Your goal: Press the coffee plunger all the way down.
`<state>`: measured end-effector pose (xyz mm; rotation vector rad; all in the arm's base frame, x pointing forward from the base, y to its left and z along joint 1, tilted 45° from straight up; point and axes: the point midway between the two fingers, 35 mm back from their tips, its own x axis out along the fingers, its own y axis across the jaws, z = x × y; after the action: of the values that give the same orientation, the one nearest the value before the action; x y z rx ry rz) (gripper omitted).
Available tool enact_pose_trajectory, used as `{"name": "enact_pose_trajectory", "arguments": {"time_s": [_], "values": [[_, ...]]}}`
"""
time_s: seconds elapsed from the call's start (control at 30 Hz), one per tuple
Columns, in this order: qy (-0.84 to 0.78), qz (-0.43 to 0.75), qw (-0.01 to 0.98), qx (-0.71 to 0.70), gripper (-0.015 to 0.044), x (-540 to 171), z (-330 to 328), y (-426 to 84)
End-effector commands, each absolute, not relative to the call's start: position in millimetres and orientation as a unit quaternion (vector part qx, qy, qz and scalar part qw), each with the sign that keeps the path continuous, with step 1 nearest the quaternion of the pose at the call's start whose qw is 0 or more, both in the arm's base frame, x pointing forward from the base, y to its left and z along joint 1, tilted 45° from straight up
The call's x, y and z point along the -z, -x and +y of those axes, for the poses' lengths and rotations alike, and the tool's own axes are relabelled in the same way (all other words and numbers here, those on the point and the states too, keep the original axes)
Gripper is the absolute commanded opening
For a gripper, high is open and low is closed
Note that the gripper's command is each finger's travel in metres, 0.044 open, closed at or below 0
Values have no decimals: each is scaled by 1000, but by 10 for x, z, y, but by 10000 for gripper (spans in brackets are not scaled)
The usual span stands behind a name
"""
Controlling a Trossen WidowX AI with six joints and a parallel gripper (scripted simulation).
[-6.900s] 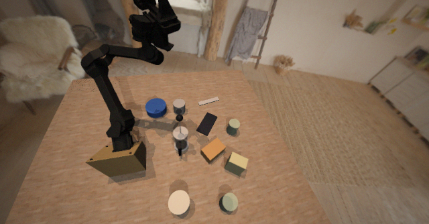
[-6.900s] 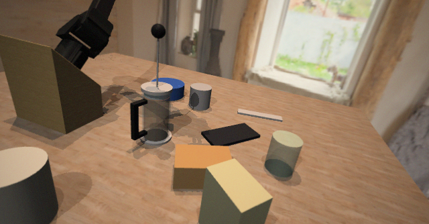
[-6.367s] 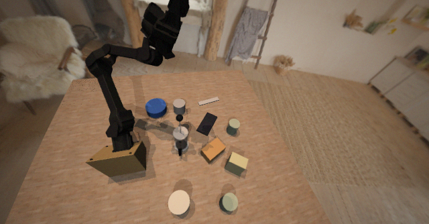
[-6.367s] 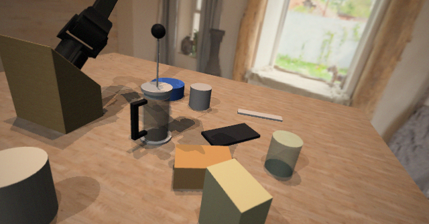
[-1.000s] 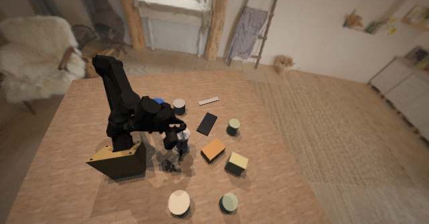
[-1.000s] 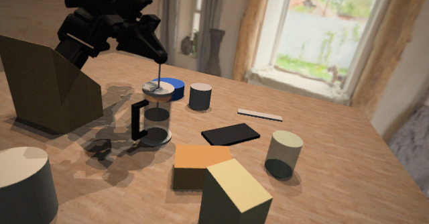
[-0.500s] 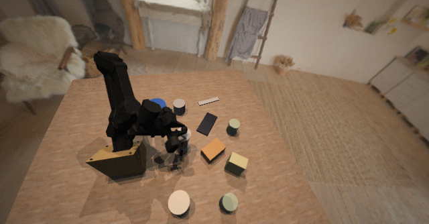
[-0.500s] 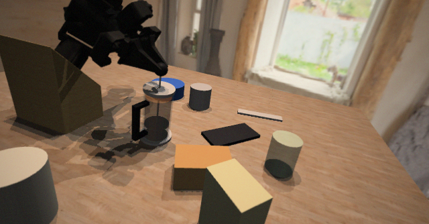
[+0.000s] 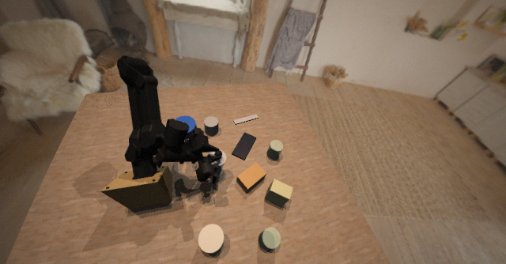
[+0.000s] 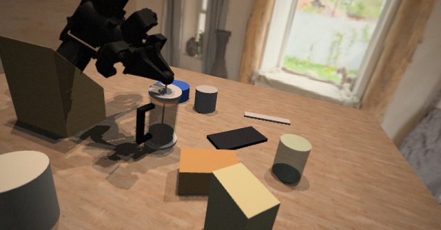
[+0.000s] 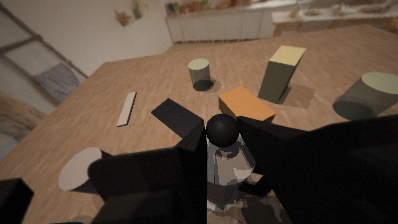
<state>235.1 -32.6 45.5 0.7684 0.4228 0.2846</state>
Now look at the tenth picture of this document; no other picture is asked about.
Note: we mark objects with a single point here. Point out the dark grey cylinder with beige top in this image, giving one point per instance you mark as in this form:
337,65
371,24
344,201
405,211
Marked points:
28,198

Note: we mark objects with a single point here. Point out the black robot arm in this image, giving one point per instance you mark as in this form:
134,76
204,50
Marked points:
85,22

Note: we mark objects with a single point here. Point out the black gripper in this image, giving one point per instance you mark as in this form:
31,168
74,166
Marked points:
137,58

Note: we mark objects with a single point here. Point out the blue short cylinder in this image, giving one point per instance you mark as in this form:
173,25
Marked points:
185,90

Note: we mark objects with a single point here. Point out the glass french press with black handle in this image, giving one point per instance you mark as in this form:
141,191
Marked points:
162,110

